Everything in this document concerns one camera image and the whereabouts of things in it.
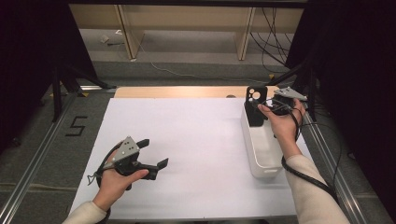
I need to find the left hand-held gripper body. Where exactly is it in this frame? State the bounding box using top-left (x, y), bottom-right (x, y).
top-left (111, 135), bottom-right (149, 177)

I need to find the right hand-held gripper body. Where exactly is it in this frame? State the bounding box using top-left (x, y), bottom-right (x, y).
top-left (271, 86), bottom-right (309, 116)

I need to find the black phone case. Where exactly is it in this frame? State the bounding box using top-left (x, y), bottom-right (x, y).
top-left (244, 84), bottom-right (269, 128)

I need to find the white plastic bin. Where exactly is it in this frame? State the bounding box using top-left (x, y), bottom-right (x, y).
top-left (240, 101), bottom-right (286, 180)

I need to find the person's right hand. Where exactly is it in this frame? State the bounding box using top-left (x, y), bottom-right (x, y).
top-left (258, 99), bottom-right (307, 161)

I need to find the person's left hand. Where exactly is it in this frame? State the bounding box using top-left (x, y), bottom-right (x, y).
top-left (92, 148), bottom-right (150, 213)

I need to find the black metal stand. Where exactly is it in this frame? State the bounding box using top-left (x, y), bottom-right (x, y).
top-left (265, 59), bottom-right (318, 122)
top-left (50, 63), bottom-right (118, 123)

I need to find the white table cover sheet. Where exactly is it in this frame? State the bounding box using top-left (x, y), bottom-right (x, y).
top-left (68, 96), bottom-right (313, 221)

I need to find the dark curtain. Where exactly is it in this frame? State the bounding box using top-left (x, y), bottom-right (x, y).
top-left (284, 0), bottom-right (396, 216)
top-left (0, 0), bottom-right (99, 154)

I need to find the light wooden shelf unit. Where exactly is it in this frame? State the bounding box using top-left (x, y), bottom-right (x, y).
top-left (68, 3), bottom-right (304, 62)

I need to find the thin black floor cable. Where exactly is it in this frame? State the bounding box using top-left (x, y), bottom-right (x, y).
top-left (298, 104), bottom-right (345, 224)

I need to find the bundle of black cables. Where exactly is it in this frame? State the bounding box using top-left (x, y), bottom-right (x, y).
top-left (249, 7), bottom-right (295, 75)

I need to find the right hand-held gripper black cable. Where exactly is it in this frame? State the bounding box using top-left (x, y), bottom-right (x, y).
top-left (261, 97), bottom-right (341, 205)

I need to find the aluminium floor rail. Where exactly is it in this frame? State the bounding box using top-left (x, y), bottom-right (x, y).
top-left (0, 85), bottom-right (116, 222)
top-left (292, 98), bottom-right (371, 224)

